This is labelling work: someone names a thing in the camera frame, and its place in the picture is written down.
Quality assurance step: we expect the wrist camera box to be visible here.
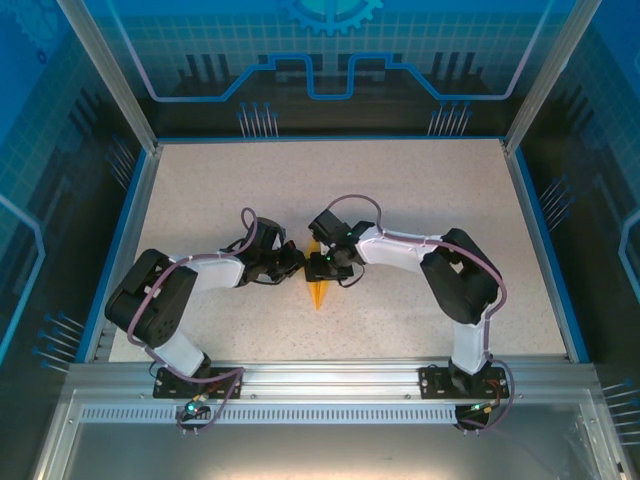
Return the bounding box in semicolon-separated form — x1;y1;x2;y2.
251;217;287;257
307;209;352;245

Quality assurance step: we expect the yellow paper sheet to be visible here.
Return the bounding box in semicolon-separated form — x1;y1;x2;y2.
304;239;334;312

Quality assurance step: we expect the aluminium corner post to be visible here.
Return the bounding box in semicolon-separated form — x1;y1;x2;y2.
54;0;164;157
501;0;605;157

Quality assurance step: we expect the thin black right gripper wire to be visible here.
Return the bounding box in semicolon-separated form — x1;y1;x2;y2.
338;263;367;289

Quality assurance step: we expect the aluminium side rail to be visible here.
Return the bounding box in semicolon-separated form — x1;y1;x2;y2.
83;144;164;364
503;147;576;361

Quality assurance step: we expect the sheet metal panel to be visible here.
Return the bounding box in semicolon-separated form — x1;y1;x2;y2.
29;387;640;480

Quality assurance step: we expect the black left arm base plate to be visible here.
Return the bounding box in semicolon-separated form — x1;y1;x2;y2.
152;366;245;400

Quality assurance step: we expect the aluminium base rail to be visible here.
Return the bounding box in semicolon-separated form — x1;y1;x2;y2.
67;355;599;404

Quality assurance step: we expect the slotted metal cable strip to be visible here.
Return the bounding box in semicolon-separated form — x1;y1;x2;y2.
78;405;464;426

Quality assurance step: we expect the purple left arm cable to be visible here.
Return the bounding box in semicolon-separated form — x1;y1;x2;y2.
127;206;259;436

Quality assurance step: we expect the blue table edge frame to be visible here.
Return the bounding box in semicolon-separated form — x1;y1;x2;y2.
73;133;592;365

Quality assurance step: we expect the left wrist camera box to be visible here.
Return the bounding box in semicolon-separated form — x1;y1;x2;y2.
251;217;287;257

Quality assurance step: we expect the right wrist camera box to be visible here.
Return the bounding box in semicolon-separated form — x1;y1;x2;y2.
307;209;352;245

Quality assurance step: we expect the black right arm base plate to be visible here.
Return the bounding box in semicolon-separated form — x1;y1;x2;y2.
418;363;511;401

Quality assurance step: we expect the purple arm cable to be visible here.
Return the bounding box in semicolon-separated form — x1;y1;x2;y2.
127;206;259;436
319;194;517;435

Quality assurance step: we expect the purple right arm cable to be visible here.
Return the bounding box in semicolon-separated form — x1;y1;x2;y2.
319;194;517;435

